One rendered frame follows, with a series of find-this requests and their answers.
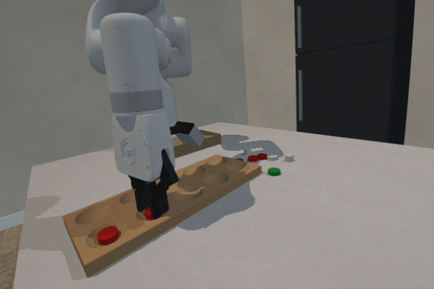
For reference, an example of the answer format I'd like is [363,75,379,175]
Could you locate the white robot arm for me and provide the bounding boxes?
[86,0,204,147]

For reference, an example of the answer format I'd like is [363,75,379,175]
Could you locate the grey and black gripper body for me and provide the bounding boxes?
[112,108,175,182]

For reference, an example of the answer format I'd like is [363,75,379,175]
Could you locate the white disc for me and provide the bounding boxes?
[267,154,278,161]

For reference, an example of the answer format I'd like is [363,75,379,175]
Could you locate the green disc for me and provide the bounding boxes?
[268,167,280,176]

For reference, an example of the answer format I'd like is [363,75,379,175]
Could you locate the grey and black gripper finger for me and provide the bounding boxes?
[128,175,151,212]
[148,149,179,219]

